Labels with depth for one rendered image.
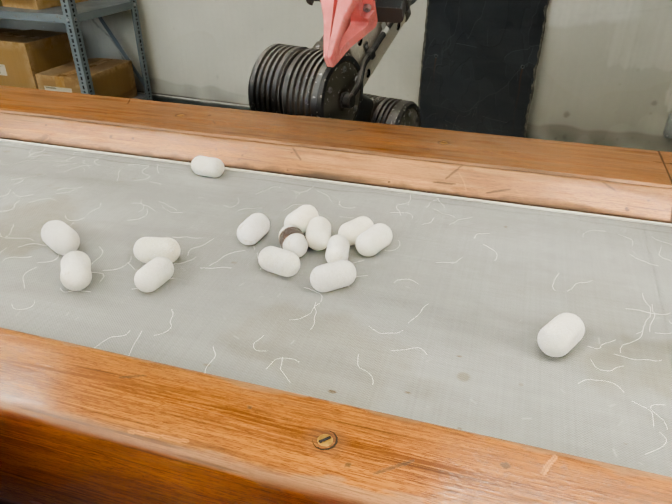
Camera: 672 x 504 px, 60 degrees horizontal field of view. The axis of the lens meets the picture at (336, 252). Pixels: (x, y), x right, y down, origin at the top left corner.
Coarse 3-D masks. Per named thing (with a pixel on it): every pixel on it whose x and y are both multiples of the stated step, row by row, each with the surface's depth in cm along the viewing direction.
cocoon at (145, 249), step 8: (144, 240) 44; (152, 240) 44; (160, 240) 44; (168, 240) 44; (136, 248) 44; (144, 248) 44; (152, 248) 44; (160, 248) 44; (168, 248) 44; (176, 248) 44; (136, 256) 44; (144, 256) 44; (152, 256) 44; (160, 256) 44; (168, 256) 44; (176, 256) 45
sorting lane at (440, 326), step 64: (0, 192) 56; (64, 192) 56; (128, 192) 56; (192, 192) 56; (256, 192) 56; (320, 192) 56; (384, 192) 56; (0, 256) 46; (128, 256) 46; (192, 256) 46; (256, 256) 46; (320, 256) 46; (384, 256) 46; (448, 256) 46; (512, 256) 46; (576, 256) 46; (640, 256) 46; (0, 320) 39; (64, 320) 39; (128, 320) 39; (192, 320) 39; (256, 320) 39; (320, 320) 39; (384, 320) 39; (448, 320) 39; (512, 320) 39; (640, 320) 39; (320, 384) 34; (384, 384) 34; (448, 384) 34; (512, 384) 34; (576, 384) 34; (640, 384) 34; (576, 448) 30; (640, 448) 30
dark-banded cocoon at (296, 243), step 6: (282, 228) 46; (294, 234) 45; (300, 234) 46; (288, 240) 45; (294, 240) 45; (300, 240) 45; (306, 240) 46; (288, 246) 45; (294, 246) 45; (300, 246) 45; (306, 246) 45; (294, 252) 45; (300, 252) 45
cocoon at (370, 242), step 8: (376, 224) 46; (384, 224) 47; (368, 232) 45; (376, 232) 46; (384, 232) 46; (360, 240) 45; (368, 240) 45; (376, 240) 45; (384, 240) 46; (360, 248) 45; (368, 248) 45; (376, 248) 45; (368, 256) 46
